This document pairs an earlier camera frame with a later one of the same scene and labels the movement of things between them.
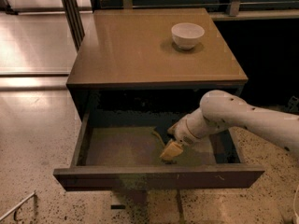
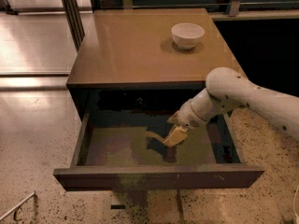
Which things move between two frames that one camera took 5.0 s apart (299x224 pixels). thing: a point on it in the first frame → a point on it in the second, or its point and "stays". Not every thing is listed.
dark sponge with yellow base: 162,132 → 151,138
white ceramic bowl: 186,35 stays
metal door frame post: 71,13 stays
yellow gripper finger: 171,150 → 176,136
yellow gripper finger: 172,130 → 175,119
